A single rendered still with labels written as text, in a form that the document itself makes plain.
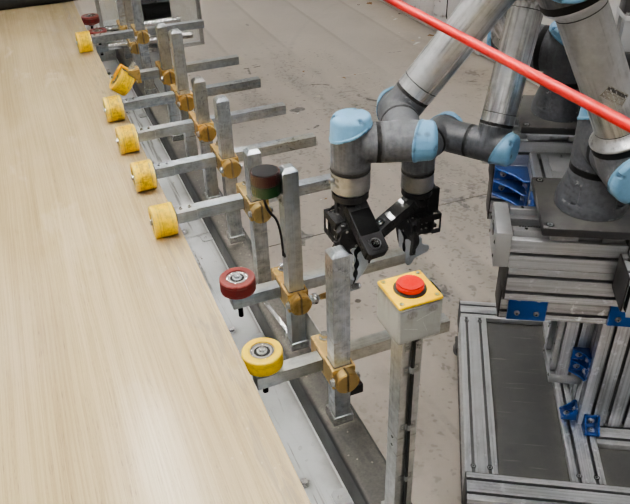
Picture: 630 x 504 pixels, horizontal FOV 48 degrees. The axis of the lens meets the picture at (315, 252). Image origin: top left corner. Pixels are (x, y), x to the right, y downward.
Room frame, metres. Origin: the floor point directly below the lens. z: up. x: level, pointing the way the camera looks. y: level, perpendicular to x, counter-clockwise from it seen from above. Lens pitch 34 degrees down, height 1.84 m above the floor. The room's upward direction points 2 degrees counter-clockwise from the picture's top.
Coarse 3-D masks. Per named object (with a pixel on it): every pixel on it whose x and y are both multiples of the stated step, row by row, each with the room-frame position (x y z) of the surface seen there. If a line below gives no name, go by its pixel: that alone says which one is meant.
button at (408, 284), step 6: (402, 276) 0.82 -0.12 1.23; (408, 276) 0.82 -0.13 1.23; (414, 276) 0.82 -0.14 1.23; (396, 282) 0.81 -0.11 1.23; (402, 282) 0.80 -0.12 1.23; (408, 282) 0.80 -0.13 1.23; (414, 282) 0.80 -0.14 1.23; (420, 282) 0.80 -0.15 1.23; (402, 288) 0.79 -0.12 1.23; (408, 288) 0.79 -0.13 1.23; (414, 288) 0.79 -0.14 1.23; (420, 288) 0.79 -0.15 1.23; (408, 294) 0.78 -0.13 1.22; (414, 294) 0.78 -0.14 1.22
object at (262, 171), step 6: (258, 168) 1.27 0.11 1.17; (264, 168) 1.27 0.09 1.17; (270, 168) 1.27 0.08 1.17; (276, 168) 1.27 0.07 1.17; (252, 174) 1.25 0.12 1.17; (258, 174) 1.25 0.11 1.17; (264, 174) 1.25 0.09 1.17; (270, 174) 1.24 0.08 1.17; (282, 198) 1.26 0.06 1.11; (264, 204) 1.26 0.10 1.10; (282, 204) 1.26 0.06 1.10; (276, 222) 1.26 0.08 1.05; (282, 240) 1.27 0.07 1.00; (282, 246) 1.27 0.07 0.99; (282, 252) 1.27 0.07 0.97
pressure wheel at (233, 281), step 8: (224, 272) 1.29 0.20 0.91; (232, 272) 1.29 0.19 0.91; (240, 272) 1.29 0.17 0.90; (248, 272) 1.29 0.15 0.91; (224, 280) 1.26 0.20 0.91; (232, 280) 1.27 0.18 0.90; (240, 280) 1.27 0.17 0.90; (248, 280) 1.26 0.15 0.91; (224, 288) 1.24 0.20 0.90; (232, 288) 1.24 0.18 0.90; (240, 288) 1.24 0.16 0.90; (248, 288) 1.24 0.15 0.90; (224, 296) 1.25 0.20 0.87; (232, 296) 1.24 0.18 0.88; (240, 296) 1.24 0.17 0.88; (248, 296) 1.24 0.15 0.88; (240, 312) 1.27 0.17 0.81
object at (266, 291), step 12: (396, 252) 1.41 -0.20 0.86; (372, 264) 1.38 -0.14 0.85; (384, 264) 1.39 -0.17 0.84; (396, 264) 1.40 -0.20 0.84; (312, 276) 1.33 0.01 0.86; (324, 276) 1.33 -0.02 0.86; (264, 288) 1.29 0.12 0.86; (276, 288) 1.29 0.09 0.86; (240, 300) 1.26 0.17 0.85; (252, 300) 1.27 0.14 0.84; (264, 300) 1.28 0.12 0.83
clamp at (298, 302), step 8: (272, 272) 1.34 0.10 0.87; (280, 272) 1.33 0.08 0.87; (272, 280) 1.35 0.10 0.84; (280, 280) 1.30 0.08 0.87; (280, 288) 1.29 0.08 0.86; (304, 288) 1.27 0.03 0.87; (288, 296) 1.25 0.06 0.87; (296, 296) 1.24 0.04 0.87; (304, 296) 1.24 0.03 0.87; (288, 304) 1.24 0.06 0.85; (296, 304) 1.23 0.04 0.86; (304, 304) 1.24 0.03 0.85; (296, 312) 1.23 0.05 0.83; (304, 312) 1.24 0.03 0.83
